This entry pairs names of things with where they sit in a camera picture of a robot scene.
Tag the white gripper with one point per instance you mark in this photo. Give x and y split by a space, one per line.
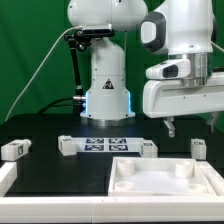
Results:
170 98

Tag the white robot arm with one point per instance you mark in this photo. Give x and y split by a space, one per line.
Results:
185 84

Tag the white U-shaped fence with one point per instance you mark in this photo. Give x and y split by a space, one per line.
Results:
117 209

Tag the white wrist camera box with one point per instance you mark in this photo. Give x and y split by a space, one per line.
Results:
170 69

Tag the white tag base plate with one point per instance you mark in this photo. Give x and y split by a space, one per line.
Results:
99 144

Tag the grey fixed camera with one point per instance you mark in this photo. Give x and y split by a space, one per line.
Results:
102 30

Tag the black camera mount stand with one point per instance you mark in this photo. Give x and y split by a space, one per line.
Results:
76 66

